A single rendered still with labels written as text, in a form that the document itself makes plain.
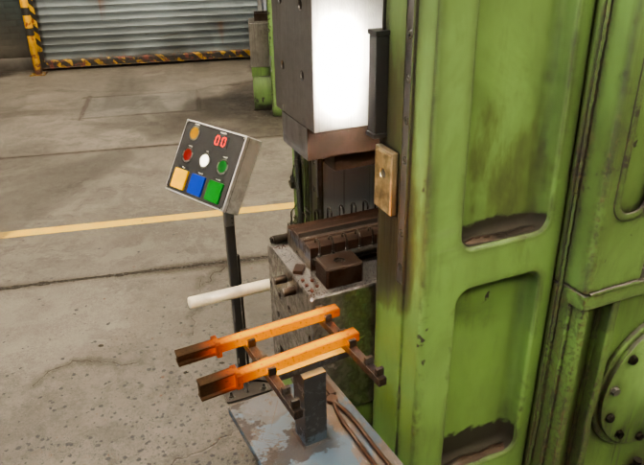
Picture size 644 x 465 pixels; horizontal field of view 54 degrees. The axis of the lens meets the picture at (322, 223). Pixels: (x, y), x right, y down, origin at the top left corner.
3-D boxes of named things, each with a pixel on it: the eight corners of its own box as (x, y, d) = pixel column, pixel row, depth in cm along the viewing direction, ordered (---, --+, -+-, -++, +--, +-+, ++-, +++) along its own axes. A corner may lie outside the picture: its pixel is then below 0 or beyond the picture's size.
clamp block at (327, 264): (327, 290, 182) (326, 270, 179) (315, 276, 189) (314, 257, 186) (363, 281, 186) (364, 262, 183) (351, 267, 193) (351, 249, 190)
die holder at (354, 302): (313, 420, 198) (310, 299, 178) (273, 351, 229) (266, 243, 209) (464, 371, 217) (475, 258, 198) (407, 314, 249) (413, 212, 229)
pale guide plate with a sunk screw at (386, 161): (389, 217, 163) (391, 154, 155) (373, 203, 170) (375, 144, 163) (397, 215, 164) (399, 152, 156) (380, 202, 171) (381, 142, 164)
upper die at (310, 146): (308, 161, 177) (307, 128, 172) (283, 140, 193) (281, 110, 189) (435, 140, 191) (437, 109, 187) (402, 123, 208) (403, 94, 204)
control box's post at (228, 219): (241, 387, 281) (219, 159, 234) (238, 383, 284) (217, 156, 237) (248, 385, 283) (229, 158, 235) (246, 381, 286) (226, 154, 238)
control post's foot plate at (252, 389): (226, 406, 271) (224, 389, 267) (213, 375, 289) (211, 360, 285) (274, 391, 279) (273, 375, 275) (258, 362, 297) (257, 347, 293)
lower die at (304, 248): (310, 270, 192) (310, 246, 188) (287, 244, 209) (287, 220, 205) (428, 244, 207) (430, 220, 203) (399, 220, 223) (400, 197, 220)
